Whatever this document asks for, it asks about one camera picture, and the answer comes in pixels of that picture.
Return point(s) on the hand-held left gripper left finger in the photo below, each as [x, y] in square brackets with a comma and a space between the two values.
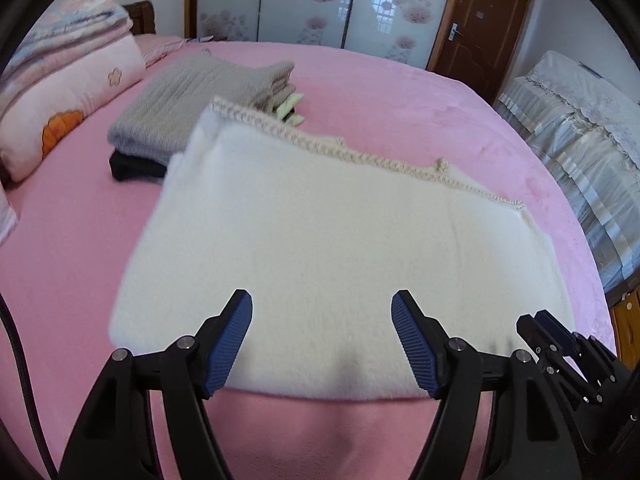
[230, 345]

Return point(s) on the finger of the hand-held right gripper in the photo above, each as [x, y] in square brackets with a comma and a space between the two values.
[542, 347]
[557, 332]

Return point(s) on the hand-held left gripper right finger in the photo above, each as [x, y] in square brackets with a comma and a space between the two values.
[412, 345]

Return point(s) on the white fluffy cardigan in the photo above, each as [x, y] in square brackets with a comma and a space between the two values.
[325, 250]

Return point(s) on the wooden drawer cabinet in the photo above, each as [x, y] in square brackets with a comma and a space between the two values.
[627, 320]

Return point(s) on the black folded garment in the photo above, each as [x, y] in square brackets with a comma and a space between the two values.
[132, 167]

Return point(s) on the pink bed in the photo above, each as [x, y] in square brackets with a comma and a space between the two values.
[390, 110]

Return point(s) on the grey folded sweater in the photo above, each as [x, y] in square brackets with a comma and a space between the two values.
[190, 105]

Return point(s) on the pale green white garment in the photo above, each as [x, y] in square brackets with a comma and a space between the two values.
[290, 107]

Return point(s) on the pink flower print quilt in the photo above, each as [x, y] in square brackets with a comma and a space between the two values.
[80, 95]

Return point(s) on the brown wooden door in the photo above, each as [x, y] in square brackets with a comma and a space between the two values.
[485, 25]

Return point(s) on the brown wooden headboard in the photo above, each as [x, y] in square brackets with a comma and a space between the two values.
[140, 17]

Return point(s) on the pastel striped folded blanket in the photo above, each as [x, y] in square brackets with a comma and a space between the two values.
[65, 35]

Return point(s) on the floral sliding door wardrobe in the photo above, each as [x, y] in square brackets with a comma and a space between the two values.
[300, 0]

